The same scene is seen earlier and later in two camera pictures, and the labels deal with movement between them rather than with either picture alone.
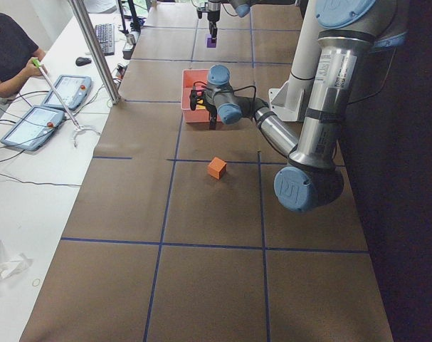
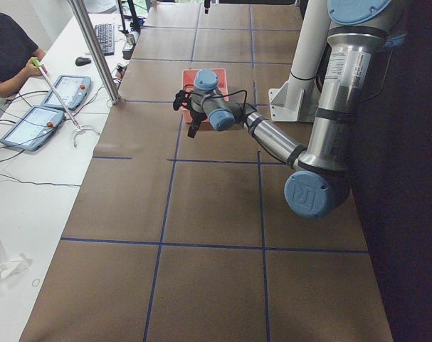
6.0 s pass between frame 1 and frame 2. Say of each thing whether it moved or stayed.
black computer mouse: stayed
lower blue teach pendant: stayed
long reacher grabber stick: stayed
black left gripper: moved
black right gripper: moved
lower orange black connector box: stayed
